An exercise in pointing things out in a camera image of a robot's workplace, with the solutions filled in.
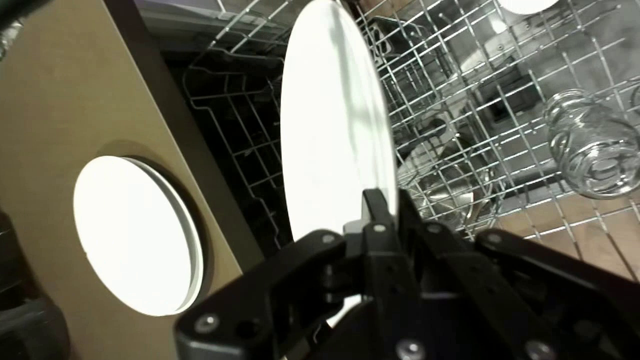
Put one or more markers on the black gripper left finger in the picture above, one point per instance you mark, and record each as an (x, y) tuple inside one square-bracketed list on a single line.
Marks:
[(376, 213)]

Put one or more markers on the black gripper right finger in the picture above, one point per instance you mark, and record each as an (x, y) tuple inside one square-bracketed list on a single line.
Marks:
[(466, 266)]

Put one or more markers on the white round plate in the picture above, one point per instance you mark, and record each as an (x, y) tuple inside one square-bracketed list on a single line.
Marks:
[(200, 256), (332, 120), (133, 232)]

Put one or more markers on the clear drinking glass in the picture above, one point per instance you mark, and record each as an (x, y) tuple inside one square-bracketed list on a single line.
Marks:
[(453, 196)]

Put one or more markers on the clear glass jar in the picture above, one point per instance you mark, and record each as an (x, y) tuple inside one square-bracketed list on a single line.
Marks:
[(593, 147)]

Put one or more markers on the white round cup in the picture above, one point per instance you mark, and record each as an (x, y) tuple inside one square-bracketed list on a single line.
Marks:
[(527, 4)]

